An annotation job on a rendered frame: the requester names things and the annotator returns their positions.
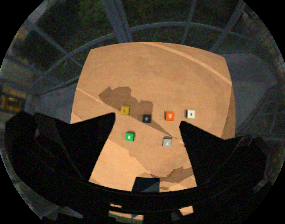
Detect green block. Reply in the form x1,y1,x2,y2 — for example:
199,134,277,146
126,132,134,141

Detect yellow block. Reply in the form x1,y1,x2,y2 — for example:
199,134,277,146
121,107,130,116

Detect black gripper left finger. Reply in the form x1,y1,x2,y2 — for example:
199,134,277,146
33,113,115,181

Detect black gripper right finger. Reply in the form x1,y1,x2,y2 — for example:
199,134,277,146
179,120,251,186

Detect orange block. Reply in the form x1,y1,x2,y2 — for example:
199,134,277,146
166,112,174,120

